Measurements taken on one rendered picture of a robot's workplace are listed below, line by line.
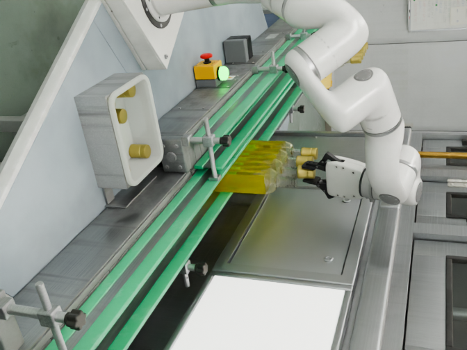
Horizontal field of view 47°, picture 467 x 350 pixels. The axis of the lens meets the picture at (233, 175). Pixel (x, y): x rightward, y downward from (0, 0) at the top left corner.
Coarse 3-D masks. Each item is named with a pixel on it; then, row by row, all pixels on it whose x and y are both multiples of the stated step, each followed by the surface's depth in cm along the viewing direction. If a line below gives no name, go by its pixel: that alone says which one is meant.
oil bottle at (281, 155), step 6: (246, 150) 154; (252, 150) 154; (258, 150) 153; (264, 150) 153; (270, 150) 152; (276, 150) 152; (282, 150) 151; (240, 156) 152; (246, 156) 151; (252, 156) 151; (258, 156) 150; (264, 156) 150; (270, 156) 149; (276, 156) 148; (282, 156) 149
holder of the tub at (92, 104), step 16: (112, 80) 123; (128, 80) 121; (80, 96) 115; (96, 96) 113; (80, 112) 116; (96, 112) 115; (96, 128) 117; (112, 128) 115; (96, 144) 119; (112, 144) 117; (96, 160) 121; (112, 160) 119; (96, 176) 123; (112, 176) 121; (112, 192) 128; (128, 192) 132
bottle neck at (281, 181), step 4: (280, 176) 140; (284, 176) 140; (288, 176) 140; (292, 176) 139; (280, 180) 139; (284, 180) 139; (288, 180) 139; (292, 180) 138; (296, 180) 140; (280, 184) 140; (284, 184) 139; (288, 184) 139; (292, 184) 138; (296, 184) 140
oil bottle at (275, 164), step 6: (234, 162) 148; (240, 162) 148; (246, 162) 147; (252, 162) 147; (258, 162) 146; (264, 162) 146; (270, 162) 145; (276, 162) 145; (282, 162) 147; (276, 168) 144; (282, 168) 145
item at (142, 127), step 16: (144, 80) 125; (112, 96) 113; (144, 96) 128; (112, 112) 113; (128, 112) 131; (144, 112) 130; (128, 128) 132; (144, 128) 132; (128, 144) 132; (160, 144) 133; (128, 160) 132; (144, 160) 132; (160, 160) 133; (128, 176) 120; (144, 176) 126
